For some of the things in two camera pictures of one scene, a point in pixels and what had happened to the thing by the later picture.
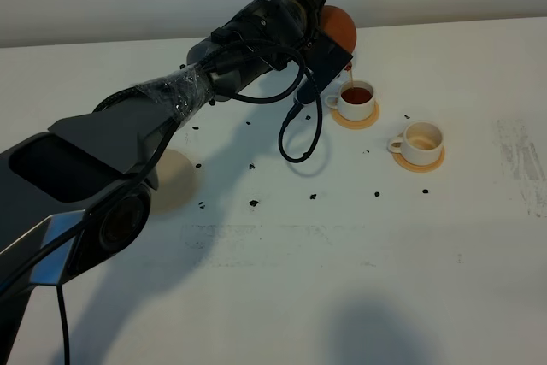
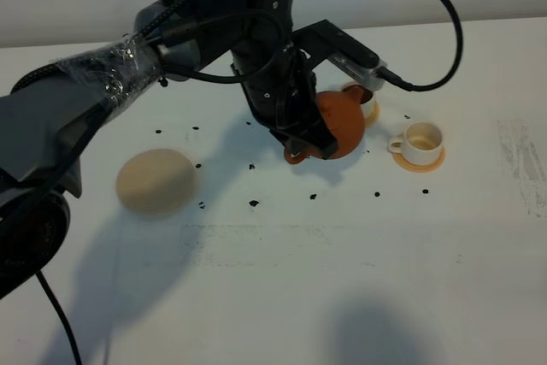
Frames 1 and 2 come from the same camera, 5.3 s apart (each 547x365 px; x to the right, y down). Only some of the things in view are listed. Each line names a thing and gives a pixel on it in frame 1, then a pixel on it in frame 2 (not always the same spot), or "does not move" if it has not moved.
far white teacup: (355, 100) does not move
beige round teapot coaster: (177, 184) does not move
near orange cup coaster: (420, 167) does not move
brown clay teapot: (338, 26) → (344, 113)
